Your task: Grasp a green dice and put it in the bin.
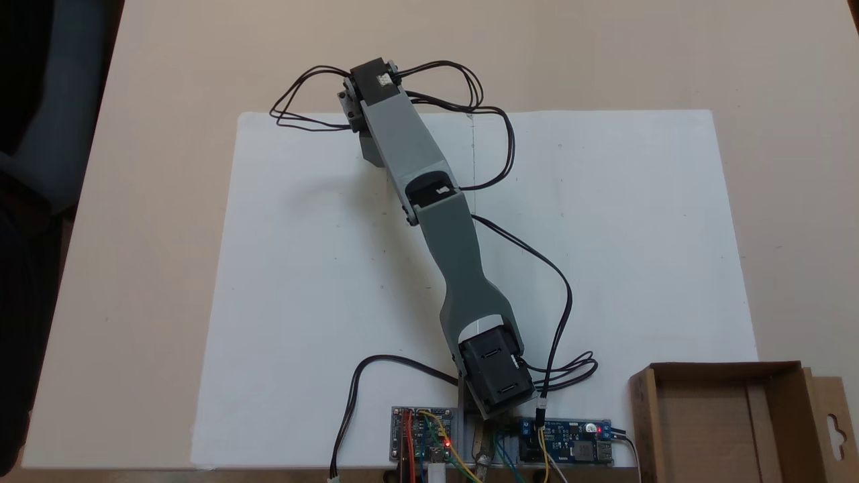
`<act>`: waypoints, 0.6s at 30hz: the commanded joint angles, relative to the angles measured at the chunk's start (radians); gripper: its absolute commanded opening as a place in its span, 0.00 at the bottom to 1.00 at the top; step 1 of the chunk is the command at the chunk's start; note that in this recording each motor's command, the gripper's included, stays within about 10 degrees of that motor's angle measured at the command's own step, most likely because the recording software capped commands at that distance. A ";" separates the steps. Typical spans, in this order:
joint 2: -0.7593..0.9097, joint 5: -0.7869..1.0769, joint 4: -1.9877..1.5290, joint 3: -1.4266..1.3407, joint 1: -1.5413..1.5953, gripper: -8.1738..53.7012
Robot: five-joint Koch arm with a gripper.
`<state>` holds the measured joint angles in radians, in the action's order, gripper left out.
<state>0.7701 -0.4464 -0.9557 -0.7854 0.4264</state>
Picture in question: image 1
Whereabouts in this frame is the grey pivoting gripper jaw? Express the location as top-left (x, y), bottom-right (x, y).
top-left (360, 130), bottom-right (388, 168)

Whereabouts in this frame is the white paper sheet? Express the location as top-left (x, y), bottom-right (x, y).
top-left (190, 109), bottom-right (759, 470)

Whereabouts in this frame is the metal table clamp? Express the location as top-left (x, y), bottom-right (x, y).
top-left (472, 423), bottom-right (497, 481)

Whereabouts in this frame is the blue circuit board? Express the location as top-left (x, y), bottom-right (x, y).
top-left (517, 418), bottom-right (615, 466)

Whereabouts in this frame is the brown cardboard box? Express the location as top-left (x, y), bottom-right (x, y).
top-left (629, 361), bottom-right (859, 483)

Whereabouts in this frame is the black gripper servo cable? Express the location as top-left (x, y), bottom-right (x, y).
top-left (269, 64), bottom-right (354, 132)

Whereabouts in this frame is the black wrist servo cable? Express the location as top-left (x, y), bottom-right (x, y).
top-left (396, 60), bottom-right (517, 193)

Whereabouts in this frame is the black elbow servo cable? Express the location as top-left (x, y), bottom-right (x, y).
top-left (472, 213), bottom-right (573, 411)

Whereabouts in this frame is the thick black power cable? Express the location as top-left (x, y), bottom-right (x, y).
top-left (328, 355), bottom-right (461, 482)

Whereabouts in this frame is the orange jumper wire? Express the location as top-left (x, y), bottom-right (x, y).
top-left (401, 411), bottom-right (418, 483)

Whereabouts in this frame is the black base servo cable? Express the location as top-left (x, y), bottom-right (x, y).
top-left (518, 351), bottom-right (599, 394)

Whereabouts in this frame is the yellow jumper wire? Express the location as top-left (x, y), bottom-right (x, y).
top-left (419, 411), bottom-right (483, 483)

